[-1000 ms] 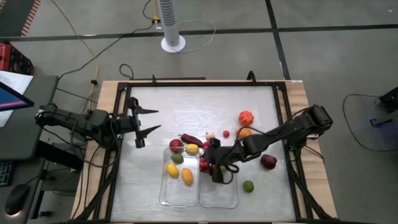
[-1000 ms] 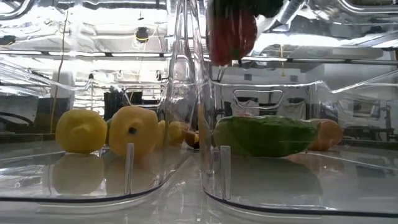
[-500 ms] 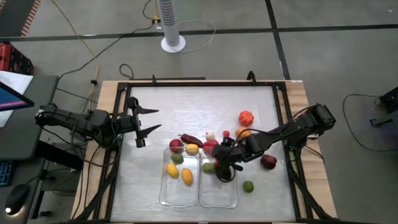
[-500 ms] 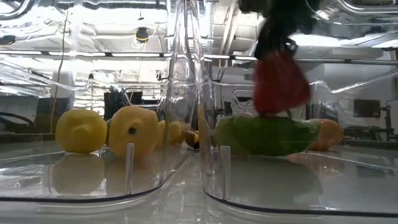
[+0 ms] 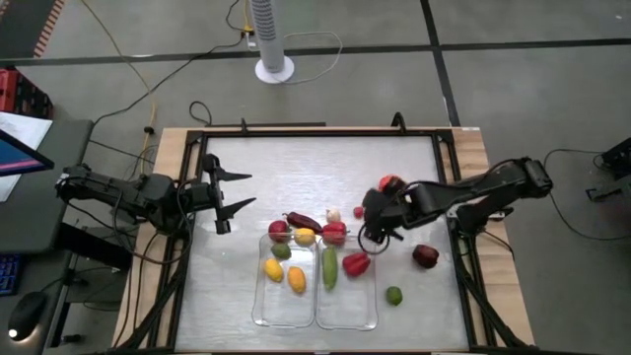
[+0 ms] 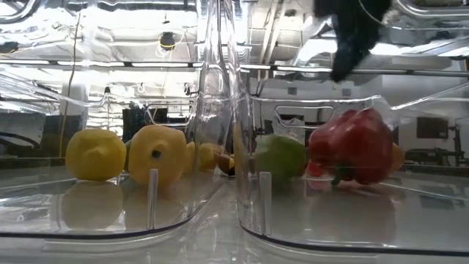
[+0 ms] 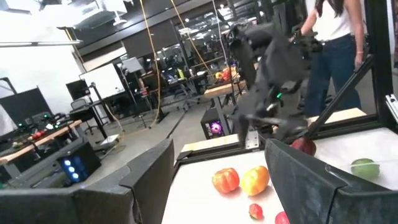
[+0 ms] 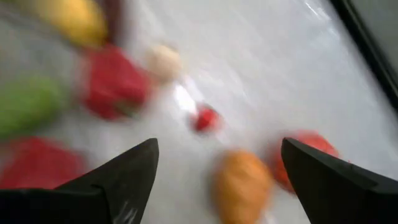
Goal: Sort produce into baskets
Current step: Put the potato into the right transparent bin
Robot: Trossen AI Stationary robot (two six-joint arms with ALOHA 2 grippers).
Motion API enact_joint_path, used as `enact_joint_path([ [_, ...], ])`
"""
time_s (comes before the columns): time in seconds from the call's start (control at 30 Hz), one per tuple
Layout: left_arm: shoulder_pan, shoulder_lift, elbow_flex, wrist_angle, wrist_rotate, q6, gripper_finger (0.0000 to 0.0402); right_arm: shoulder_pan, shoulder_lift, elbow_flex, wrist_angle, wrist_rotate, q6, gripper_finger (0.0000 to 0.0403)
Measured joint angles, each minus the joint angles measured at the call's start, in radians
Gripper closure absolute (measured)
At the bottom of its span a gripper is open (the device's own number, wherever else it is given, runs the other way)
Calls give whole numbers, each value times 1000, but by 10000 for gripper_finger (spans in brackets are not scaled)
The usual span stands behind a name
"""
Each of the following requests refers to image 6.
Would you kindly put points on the red toy bell pepper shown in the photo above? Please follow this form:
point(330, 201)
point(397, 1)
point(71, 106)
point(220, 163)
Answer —
point(351, 146)

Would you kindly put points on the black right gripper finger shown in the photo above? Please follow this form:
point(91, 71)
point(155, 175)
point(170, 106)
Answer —
point(351, 44)

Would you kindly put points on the dark cabinet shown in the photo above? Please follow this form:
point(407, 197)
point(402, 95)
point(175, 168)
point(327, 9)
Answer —
point(133, 121)

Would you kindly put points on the small yellow toy fruit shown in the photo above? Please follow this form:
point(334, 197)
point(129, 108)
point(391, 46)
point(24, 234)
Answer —
point(207, 155)

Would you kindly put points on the orange toy produce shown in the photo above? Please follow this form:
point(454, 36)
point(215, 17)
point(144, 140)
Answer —
point(398, 157)

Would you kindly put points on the brown yellow toy fruit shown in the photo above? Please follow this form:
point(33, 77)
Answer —
point(227, 165)

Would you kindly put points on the yellow toy fruit with hole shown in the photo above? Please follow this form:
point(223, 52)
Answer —
point(157, 161)

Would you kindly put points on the clear plastic basket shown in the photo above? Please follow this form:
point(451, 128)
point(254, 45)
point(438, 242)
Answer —
point(366, 220)
point(110, 216)

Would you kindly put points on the black ceiling device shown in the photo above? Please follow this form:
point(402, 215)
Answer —
point(167, 40)

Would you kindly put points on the green toy bitter gourd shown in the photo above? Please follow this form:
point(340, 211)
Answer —
point(280, 155)

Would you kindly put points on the small red toy produce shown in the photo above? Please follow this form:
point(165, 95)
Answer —
point(314, 170)

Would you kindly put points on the yellow toy lemon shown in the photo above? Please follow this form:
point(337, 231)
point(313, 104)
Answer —
point(95, 154)

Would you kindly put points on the dark wall panel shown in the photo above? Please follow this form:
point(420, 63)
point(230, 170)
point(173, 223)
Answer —
point(432, 127)

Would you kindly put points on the dark equipment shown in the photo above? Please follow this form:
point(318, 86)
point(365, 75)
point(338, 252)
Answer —
point(439, 155)

